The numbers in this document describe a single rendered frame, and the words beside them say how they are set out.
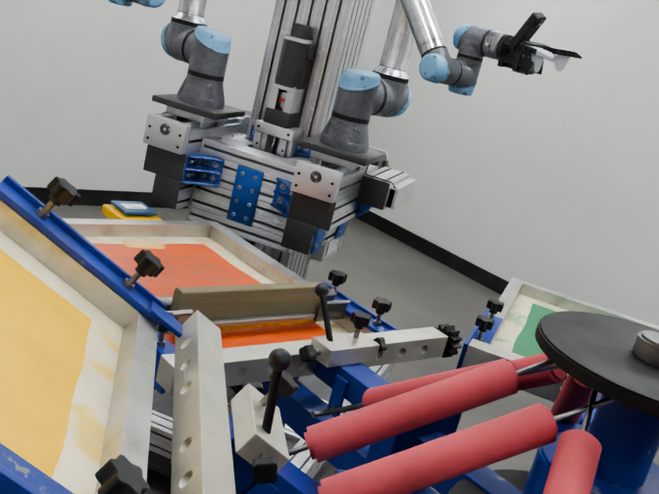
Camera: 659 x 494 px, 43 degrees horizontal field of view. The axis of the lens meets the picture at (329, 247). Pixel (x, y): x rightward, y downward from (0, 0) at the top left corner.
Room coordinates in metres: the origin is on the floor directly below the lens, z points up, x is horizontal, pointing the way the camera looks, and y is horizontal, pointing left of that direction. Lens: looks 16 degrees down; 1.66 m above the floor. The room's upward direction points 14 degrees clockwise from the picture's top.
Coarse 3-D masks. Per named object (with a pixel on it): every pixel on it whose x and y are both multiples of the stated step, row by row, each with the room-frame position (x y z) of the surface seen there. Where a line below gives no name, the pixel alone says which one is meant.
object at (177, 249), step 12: (156, 252) 2.00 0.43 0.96; (168, 252) 2.02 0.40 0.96; (180, 252) 2.05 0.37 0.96; (192, 252) 2.07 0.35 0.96; (204, 252) 2.10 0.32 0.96; (216, 264) 2.03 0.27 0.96; (228, 264) 2.05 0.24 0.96; (240, 276) 1.98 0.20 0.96; (300, 324) 1.76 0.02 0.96; (312, 324) 1.78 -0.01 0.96; (264, 336) 1.65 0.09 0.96; (276, 336) 1.66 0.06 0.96; (288, 336) 1.68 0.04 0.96; (300, 336) 1.70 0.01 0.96; (312, 336) 1.71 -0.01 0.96
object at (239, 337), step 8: (104, 248) 1.93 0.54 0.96; (112, 248) 1.95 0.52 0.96; (120, 248) 1.96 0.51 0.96; (128, 248) 1.98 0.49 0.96; (136, 248) 1.99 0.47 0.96; (112, 256) 1.89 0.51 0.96; (120, 256) 1.91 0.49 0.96; (128, 256) 1.92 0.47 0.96; (168, 336) 1.52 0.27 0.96; (224, 336) 1.59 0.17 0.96; (232, 336) 1.60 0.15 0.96; (240, 336) 1.61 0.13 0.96; (248, 336) 1.63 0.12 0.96; (224, 344) 1.56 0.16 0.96; (232, 344) 1.57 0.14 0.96; (240, 344) 1.58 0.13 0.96; (248, 344) 1.59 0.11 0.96; (256, 344) 1.60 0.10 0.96
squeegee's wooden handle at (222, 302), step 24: (192, 288) 1.54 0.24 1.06; (216, 288) 1.58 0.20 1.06; (240, 288) 1.61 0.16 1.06; (264, 288) 1.65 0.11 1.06; (288, 288) 1.70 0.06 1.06; (312, 288) 1.74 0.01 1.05; (216, 312) 1.57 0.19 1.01; (240, 312) 1.62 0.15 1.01; (264, 312) 1.66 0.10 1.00; (288, 312) 1.71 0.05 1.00; (312, 312) 1.75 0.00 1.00
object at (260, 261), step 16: (80, 224) 1.97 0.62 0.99; (96, 224) 2.00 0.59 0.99; (112, 224) 2.03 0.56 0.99; (128, 224) 2.06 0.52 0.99; (144, 224) 2.09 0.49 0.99; (160, 224) 2.13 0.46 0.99; (176, 224) 2.16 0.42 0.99; (192, 224) 2.20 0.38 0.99; (208, 224) 2.24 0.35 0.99; (224, 240) 2.19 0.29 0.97; (240, 240) 2.17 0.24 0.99; (240, 256) 2.12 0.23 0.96; (256, 256) 2.08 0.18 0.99; (272, 272) 2.02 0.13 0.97; (288, 272) 2.00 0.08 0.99; (336, 320) 1.82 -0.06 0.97
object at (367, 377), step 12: (324, 372) 1.42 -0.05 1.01; (336, 372) 1.40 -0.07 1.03; (348, 372) 1.38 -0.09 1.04; (360, 372) 1.39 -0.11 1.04; (372, 372) 1.41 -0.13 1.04; (348, 384) 1.37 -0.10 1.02; (360, 384) 1.36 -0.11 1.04; (372, 384) 1.36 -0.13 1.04; (384, 384) 1.37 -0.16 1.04; (348, 396) 1.37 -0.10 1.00; (360, 396) 1.35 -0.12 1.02; (360, 408) 1.34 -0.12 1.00
